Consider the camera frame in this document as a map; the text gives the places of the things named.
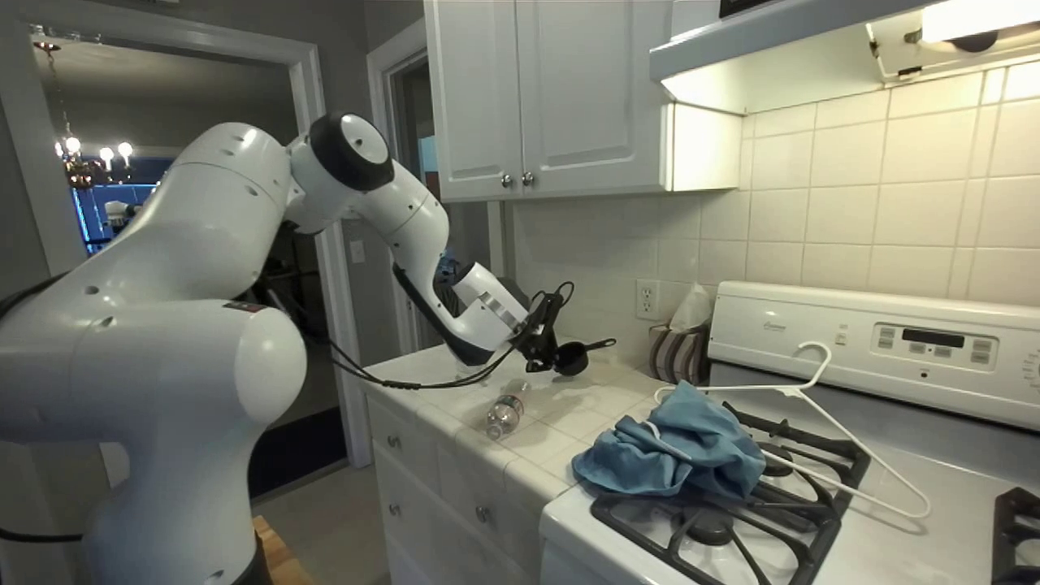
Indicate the white lower cabinet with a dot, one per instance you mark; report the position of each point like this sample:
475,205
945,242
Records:
454,504

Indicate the white gas stove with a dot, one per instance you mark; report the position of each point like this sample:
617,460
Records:
897,437

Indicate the black measuring cup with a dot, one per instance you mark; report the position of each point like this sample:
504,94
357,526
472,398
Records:
579,356

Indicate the plates stack by stove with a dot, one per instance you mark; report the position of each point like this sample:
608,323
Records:
678,354

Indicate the blue cloth towel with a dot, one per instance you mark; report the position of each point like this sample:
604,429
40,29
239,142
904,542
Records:
685,443

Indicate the range hood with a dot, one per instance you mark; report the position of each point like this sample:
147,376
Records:
747,56

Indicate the white plastic hanger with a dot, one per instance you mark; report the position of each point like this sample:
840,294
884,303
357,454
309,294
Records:
799,437

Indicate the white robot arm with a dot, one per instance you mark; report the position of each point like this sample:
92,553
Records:
150,343

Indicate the clear plastic water bottle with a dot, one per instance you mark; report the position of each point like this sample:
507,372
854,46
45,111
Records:
504,413

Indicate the chandelier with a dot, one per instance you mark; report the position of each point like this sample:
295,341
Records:
78,165

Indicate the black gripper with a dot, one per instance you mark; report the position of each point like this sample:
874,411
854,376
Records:
536,332

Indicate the white wall outlet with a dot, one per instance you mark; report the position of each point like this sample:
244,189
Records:
649,296

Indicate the white cabinet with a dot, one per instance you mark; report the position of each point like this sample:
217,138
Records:
454,504
553,99

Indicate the white upper cabinet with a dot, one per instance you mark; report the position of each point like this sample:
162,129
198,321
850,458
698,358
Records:
553,99

